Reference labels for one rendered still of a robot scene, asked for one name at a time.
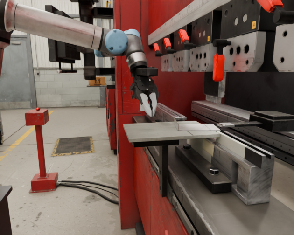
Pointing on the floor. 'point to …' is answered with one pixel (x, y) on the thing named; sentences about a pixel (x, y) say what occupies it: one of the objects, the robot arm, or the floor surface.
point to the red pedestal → (51, 185)
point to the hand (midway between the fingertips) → (151, 112)
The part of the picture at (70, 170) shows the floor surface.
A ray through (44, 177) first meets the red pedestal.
